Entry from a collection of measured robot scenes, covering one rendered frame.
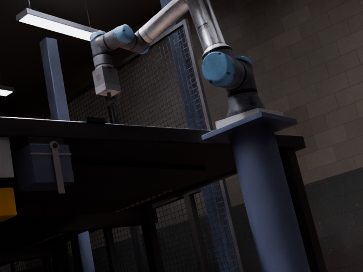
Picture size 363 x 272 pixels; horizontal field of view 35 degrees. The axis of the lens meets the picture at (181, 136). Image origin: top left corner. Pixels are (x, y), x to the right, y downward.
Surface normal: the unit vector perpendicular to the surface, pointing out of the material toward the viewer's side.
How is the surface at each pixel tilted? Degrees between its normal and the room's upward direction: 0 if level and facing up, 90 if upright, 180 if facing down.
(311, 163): 90
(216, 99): 90
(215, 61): 100
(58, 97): 90
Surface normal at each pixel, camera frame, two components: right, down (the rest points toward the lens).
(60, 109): 0.67, -0.33
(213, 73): -0.47, 0.04
